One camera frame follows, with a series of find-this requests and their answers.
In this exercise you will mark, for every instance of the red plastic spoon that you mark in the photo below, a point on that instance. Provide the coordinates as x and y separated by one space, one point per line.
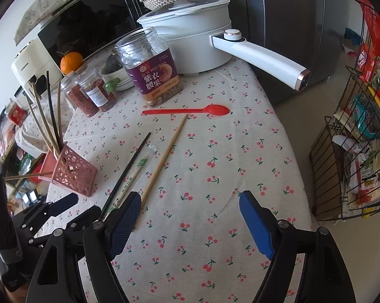
216 109

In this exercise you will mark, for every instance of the orange fruit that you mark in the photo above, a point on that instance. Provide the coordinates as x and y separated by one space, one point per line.
71 64

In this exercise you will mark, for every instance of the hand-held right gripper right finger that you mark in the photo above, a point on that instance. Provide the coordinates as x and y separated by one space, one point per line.
257 224

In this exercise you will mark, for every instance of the blue plastic bag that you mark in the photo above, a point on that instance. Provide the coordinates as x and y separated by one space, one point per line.
351 34

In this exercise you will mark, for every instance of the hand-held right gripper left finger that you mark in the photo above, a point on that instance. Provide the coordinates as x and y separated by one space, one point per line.
123 224

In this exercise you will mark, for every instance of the clear jar of red berries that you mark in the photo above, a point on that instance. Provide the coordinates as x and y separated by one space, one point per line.
79 101

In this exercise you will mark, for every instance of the black microwave oven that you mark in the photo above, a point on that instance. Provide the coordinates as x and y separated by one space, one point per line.
89 22

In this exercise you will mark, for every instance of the small jar with white label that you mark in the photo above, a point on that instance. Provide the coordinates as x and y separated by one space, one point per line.
97 93

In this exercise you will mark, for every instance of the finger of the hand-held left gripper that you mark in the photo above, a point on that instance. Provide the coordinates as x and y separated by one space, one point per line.
63 202
86 216

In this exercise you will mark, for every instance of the grey refrigerator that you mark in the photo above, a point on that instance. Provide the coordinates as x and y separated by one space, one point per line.
287 22

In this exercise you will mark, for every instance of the pink perforated utensil holder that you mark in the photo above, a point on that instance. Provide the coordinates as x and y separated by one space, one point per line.
75 173

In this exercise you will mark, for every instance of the white air fryer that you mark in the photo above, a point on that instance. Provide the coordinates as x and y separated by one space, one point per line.
32 60

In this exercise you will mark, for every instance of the red plastic bag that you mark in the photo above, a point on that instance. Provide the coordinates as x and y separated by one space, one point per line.
371 22

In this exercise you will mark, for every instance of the single bamboo chopstick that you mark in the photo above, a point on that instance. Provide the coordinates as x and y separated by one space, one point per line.
29 175
167 151

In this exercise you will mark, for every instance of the pile of snack packets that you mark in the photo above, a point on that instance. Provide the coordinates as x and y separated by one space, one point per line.
363 116

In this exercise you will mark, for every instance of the white electric pot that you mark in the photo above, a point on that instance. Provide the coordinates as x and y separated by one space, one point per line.
190 38

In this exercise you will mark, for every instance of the wooden coaster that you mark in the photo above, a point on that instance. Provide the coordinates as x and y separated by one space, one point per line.
83 68

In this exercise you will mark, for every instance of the large jar with purple label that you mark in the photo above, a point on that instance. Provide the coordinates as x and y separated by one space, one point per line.
155 79

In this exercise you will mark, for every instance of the cherry print tablecloth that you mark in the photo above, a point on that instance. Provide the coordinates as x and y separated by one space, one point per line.
209 195

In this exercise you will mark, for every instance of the pale chopstick with green print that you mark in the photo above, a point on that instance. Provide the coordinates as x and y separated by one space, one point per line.
134 176

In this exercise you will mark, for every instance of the red label jar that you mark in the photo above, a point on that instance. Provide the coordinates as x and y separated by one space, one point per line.
17 115

